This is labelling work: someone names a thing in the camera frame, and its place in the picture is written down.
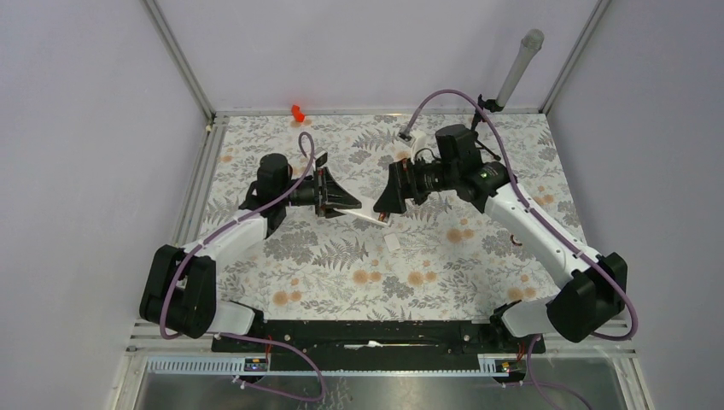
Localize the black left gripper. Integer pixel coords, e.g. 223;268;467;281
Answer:
278;167;361;218

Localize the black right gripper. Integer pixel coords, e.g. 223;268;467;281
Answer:
373;153;458;214

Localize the white battery cover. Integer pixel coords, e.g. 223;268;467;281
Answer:
383;233;401;252

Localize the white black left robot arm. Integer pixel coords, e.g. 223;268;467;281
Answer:
139;153;363;351

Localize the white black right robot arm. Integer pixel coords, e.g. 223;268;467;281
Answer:
373;124;628;352

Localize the floral patterned table mat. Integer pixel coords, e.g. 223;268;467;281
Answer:
200;115;558;320

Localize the small red plastic block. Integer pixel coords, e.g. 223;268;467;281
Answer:
290;104;306;123

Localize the black mini tripod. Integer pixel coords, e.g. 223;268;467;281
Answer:
469;93;505;154

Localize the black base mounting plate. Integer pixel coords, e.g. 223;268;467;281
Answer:
212;320;546;367

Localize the grey metal pole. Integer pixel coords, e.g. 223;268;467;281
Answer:
494;28;545;109

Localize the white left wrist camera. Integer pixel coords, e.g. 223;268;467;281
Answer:
313;150;328;170

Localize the white slotted cable duct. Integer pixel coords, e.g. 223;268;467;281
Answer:
146;354;525;378

